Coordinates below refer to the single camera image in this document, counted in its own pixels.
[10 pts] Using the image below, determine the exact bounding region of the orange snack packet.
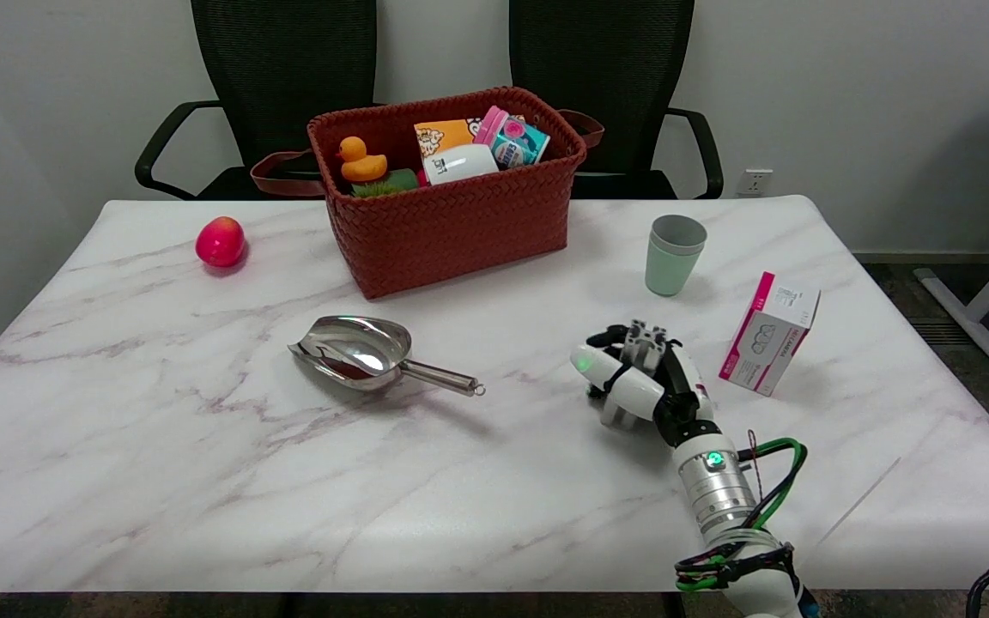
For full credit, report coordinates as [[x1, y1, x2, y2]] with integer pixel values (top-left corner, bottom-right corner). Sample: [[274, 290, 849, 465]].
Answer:
[[414, 118, 482, 160]]

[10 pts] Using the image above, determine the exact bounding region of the green robot cable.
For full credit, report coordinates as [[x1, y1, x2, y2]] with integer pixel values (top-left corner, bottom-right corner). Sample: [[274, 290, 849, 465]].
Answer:
[[677, 438, 807, 593]]

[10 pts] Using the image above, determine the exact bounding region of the thin translucent wire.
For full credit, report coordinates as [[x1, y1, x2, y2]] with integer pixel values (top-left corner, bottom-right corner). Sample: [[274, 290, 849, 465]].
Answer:
[[829, 457, 901, 540]]

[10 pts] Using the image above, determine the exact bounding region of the silver aluminium extrusion block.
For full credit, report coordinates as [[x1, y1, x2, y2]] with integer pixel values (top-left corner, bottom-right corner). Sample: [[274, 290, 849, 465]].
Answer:
[[602, 319, 669, 430]]

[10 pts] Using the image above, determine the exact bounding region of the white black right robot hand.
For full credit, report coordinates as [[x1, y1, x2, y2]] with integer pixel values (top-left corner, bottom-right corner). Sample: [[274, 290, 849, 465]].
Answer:
[[570, 320, 719, 447]]

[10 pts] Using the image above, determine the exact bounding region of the pale green plastic cup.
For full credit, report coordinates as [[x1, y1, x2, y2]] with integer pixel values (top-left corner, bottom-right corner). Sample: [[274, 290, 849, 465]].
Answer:
[[645, 230, 706, 297]]

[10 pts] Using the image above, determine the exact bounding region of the grey plastic cup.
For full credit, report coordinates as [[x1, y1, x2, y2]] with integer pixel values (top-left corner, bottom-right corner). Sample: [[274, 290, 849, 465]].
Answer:
[[651, 215, 708, 256]]

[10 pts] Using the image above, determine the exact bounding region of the yellow rubber duck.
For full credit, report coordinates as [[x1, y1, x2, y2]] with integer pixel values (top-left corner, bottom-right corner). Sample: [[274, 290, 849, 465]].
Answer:
[[337, 136, 389, 183]]

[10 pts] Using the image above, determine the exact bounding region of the shiny steel scoop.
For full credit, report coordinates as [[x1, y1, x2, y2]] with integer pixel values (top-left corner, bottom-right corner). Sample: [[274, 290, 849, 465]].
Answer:
[[288, 315, 487, 397]]

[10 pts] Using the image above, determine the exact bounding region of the red woven basket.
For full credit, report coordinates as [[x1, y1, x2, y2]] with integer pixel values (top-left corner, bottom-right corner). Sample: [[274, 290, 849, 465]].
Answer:
[[250, 86, 605, 300]]

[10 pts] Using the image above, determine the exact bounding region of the teal container pink lid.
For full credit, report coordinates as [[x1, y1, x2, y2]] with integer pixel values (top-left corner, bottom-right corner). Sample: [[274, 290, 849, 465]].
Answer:
[[473, 106, 551, 168]]

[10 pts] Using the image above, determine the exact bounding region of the black mesh office chair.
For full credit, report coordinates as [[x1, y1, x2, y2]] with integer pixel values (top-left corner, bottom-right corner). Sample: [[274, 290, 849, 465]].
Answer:
[[509, 0, 725, 200], [135, 0, 378, 202]]

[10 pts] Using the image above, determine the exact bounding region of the red apple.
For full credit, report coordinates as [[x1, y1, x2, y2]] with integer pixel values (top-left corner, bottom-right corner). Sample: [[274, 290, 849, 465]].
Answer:
[[195, 216, 247, 268]]

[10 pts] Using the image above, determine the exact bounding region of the green bristly toy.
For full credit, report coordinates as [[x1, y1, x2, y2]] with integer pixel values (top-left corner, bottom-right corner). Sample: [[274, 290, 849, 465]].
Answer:
[[351, 168, 420, 198]]

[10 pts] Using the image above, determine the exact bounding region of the pink white carton box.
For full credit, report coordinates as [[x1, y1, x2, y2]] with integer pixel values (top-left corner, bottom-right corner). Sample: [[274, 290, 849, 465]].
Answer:
[[719, 272, 822, 397]]

